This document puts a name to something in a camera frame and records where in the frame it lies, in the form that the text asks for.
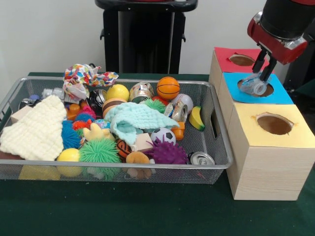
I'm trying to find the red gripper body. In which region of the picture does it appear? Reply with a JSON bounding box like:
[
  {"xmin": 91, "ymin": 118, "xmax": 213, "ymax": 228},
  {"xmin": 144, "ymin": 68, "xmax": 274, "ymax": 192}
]
[{"xmin": 247, "ymin": 11, "xmax": 309, "ymax": 66}]

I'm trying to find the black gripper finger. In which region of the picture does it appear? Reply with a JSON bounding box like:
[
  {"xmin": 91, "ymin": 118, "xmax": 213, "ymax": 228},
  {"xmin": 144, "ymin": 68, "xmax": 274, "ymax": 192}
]
[
  {"xmin": 260, "ymin": 57, "xmax": 278, "ymax": 82},
  {"xmin": 252, "ymin": 50, "xmax": 268, "ymax": 74}
]

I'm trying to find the small clear plastic bottle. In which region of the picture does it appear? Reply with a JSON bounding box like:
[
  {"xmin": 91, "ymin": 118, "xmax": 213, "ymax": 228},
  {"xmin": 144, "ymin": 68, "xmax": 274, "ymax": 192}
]
[{"xmin": 240, "ymin": 72, "xmax": 273, "ymax": 96}]

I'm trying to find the mint green knitted cloth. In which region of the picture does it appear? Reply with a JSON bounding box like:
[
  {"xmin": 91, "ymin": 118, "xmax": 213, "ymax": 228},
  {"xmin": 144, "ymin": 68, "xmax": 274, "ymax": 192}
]
[{"xmin": 104, "ymin": 102, "xmax": 180, "ymax": 145}]

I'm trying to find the colourful rope toy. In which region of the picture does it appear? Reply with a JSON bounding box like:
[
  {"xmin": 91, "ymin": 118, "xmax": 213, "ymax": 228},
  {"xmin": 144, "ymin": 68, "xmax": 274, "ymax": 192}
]
[{"xmin": 63, "ymin": 63, "xmax": 119, "ymax": 101}]

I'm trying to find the cream knitted cloth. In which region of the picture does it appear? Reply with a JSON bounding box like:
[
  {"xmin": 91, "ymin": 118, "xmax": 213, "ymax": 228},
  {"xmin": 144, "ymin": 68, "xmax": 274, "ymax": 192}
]
[{"xmin": 0, "ymin": 94, "xmax": 67, "ymax": 162}]

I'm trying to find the wooden three-hole box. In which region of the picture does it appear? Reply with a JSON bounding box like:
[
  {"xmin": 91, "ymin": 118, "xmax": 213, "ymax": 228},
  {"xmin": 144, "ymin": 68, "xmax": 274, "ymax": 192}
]
[{"xmin": 208, "ymin": 46, "xmax": 315, "ymax": 201}]

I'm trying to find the silver mesh bin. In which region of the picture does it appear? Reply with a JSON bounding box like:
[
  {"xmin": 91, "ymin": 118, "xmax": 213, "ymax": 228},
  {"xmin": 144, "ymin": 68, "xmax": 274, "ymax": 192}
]
[{"xmin": 0, "ymin": 76, "xmax": 233, "ymax": 186}]

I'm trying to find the black stand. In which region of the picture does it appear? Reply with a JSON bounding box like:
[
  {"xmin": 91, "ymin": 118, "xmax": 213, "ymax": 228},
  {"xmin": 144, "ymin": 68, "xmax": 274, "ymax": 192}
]
[{"xmin": 283, "ymin": 4, "xmax": 315, "ymax": 87}]

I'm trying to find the dark green side-table cloth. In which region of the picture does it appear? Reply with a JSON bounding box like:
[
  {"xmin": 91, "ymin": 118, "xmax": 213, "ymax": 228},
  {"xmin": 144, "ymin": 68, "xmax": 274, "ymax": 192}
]
[{"xmin": 291, "ymin": 80, "xmax": 315, "ymax": 99}]

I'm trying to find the white toy baseball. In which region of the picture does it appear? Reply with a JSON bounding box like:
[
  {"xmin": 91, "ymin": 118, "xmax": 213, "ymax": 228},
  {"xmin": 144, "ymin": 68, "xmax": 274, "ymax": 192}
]
[{"xmin": 171, "ymin": 93, "xmax": 194, "ymax": 114}]

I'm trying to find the yellow toy banana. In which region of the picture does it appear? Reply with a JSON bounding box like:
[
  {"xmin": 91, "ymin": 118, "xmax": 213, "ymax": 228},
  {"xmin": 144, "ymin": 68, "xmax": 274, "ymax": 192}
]
[{"xmin": 188, "ymin": 106, "xmax": 206, "ymax": 130}]

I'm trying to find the orange toy basketball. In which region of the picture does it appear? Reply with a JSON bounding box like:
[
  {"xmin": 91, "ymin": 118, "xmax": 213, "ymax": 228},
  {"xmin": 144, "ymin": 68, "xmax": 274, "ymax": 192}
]
[{"xmin": 157, "ymin": 76, "xmax": 181, "ymax": 100}]

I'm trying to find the silver drink can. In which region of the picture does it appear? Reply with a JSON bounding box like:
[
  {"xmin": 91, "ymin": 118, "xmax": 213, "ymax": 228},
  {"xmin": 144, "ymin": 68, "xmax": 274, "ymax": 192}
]
[{"xmin": 189, "ymin": 151, "xmax": 216, "ymax": 166}]

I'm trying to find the toy soccer ball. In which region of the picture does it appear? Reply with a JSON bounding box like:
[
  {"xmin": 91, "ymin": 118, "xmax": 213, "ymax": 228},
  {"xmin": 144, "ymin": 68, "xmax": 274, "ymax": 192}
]
[{"xmin": 150, "ymin": 127, "xmax": 177, "ymax": 145}]

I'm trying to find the purple spiky ball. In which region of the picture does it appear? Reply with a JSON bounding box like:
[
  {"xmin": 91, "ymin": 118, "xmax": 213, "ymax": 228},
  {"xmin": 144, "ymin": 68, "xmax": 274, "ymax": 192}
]
[{"xmin": 144, "ymin": 136, "xmax": 189, "ymax": 165}]

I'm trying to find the brown striped toy burger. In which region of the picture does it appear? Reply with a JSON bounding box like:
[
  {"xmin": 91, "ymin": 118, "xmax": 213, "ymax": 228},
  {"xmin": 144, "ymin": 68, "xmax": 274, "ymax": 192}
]
[{"xmin": 102, "ymin": 97, "xmax": 127, "ymax": 118}]

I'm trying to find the brown teddy bear plush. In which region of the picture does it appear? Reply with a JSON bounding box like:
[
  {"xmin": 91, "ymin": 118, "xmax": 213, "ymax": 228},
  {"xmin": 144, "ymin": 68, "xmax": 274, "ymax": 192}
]
[{"xmin": 126, "ymin": 150, "xmax": 150, "ymax": 164}]

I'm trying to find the yellow plush duck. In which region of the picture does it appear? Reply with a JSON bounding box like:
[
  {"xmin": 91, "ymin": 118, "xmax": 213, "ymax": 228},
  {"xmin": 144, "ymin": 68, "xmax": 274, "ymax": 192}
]
[{"xmin": 82, "ymin": 122, "xmax": 116, "ymax": 143}]

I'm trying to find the green koosh ball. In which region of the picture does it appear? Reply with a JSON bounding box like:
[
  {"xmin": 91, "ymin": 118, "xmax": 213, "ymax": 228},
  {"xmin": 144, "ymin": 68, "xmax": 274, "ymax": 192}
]
[{"xmin": 78, "ymin": 138, "xmax": 121, "ymax": 163}]

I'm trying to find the dark green table cloth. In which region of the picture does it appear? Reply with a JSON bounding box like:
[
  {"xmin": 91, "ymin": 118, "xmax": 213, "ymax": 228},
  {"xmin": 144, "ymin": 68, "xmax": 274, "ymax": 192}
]
[{"xmin": 0, "ymin": 71, "xmax": 315, "ymax": 236}]

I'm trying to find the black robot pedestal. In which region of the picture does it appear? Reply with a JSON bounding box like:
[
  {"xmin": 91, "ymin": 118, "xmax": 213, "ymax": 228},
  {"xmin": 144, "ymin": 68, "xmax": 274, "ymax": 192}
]
[{"xmin": 94, "ymin": 0, "xmax": 199, "ymax": 74}]

